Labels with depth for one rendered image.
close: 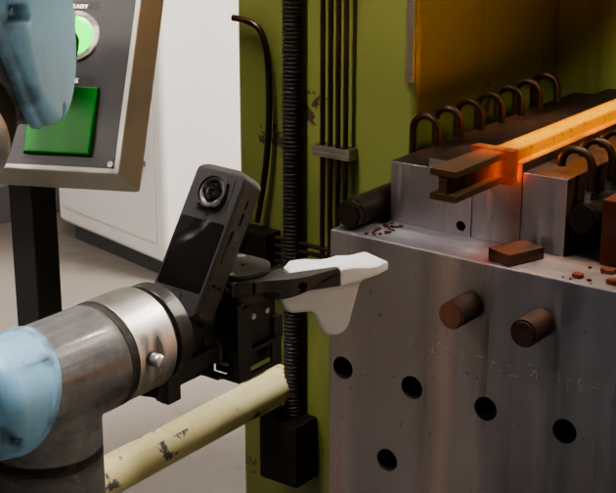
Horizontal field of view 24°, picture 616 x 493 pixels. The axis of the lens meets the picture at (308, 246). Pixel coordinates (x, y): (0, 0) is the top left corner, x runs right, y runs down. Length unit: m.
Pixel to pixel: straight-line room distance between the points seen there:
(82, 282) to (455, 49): 2.54
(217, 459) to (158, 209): 1.15
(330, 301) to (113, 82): 0.53
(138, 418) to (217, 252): 2.21
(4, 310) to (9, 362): 3.00
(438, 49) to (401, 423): 0.44
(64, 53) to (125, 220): 3.40
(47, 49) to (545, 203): 0.77
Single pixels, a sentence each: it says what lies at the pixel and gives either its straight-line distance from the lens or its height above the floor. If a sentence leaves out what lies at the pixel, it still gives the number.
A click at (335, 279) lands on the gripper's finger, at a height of 1.00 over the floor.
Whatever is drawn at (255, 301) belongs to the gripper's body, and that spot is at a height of 0.99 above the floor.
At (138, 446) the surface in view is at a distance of 1.62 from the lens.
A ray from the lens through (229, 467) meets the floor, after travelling 2.98.
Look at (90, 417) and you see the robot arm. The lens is 0.94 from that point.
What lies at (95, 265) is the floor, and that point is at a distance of 4.21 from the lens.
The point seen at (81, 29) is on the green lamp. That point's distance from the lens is 1.57.
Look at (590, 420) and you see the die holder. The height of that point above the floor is 0.78.
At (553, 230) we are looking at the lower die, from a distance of 1.39.
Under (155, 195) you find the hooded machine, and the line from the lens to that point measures 3.98.
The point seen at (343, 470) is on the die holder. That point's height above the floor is 0.65.
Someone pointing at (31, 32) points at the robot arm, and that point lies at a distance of 0.68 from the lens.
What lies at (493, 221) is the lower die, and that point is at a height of 0.94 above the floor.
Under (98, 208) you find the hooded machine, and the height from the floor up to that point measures 0.15.
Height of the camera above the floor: 1.35
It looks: 18 degrees down
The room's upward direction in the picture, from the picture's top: straight up
